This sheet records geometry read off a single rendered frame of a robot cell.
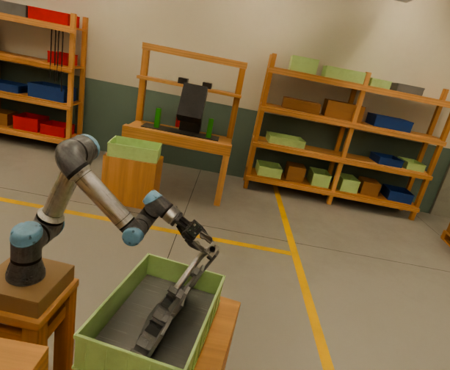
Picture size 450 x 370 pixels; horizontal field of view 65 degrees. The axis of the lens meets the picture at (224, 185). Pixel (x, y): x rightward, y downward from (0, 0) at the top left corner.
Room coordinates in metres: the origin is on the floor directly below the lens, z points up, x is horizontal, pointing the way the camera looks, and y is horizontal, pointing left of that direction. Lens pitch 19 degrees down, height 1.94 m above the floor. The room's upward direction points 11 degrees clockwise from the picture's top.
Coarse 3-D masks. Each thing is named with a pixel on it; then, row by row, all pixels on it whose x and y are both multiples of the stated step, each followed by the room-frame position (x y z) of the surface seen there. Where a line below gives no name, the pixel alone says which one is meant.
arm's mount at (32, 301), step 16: (0, 272) 1.23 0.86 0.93; (48, 272) 1.30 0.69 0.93; (64, 272) 1.32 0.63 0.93; (0, 288) 1.14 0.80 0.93; (16, 288) 1.16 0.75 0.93; (32, 288) 1.18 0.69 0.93; (48, 288) 1.20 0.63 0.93; (64, 288) 1.30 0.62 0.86; (0, 304) 1.11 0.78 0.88; (16, 304) 1.11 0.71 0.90; (32, 304) 1.11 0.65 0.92; (48, 304) 1.18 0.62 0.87
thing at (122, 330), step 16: (144, 288) 1.43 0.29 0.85; (160, 288) 1.45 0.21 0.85; (128, 304) 1.30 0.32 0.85; (144, 304) 1.32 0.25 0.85; (192, 304) 1.38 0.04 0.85; (208, 304) 1.40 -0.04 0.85; (112, 320) 1.18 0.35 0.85; (128, 320) 1.20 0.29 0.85; (144, 320) 1.22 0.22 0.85; (176, 320) 1.25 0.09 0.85; (192, 320) 1.27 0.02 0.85; (96, 336) 1.08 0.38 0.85; (112, 336) 1.10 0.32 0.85; (128, 336) 1.11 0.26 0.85; (176, 336) 1.16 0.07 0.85; (192, 336) 1.18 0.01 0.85; (160, 352) 1.06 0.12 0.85; (176, 352) 1.08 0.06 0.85
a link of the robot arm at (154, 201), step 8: (152, 192) 1.36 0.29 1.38; (144, 200) 1.34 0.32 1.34; (152, 200) 1.33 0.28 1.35; (160, 200) 1.34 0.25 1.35; (168, 200) 1.37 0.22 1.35; (152, 208) 1.33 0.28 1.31; (160, 208) 1.33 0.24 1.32; (168, 208) 1.33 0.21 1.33; (152, 216) 1.33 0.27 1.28; (160, 216) 1.33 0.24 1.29
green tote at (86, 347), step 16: (160, 256) 1.55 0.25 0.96; (144, 272) 1.52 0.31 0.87; (160, 272) 1.54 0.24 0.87; (176, 272) 1.53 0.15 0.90; (208, 272) 1.50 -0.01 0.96; (128, 288) 1.35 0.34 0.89; (208, 288) 1.50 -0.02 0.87; (112, 304) 1.21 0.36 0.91; (96, 320) 1.08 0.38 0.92; (208, 320) 1.24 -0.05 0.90; (80, 336) 0.96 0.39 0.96; (80, 352) 0.96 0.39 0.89; (96, 352) 0.95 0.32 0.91; (112, 352) 0.94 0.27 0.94; (128, 352) 0.93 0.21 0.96; (192, 352) 0.98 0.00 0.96; (80, 368) 0.96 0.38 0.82; (96, 368) 0.95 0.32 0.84; (112, 368) 0.94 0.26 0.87; (128, 368) 0.93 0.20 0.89; (144, 368) 0.92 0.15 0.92; (160, 368) 0.90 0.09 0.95; (176, 368) 0.90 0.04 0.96; (192, 368) 1.02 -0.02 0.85
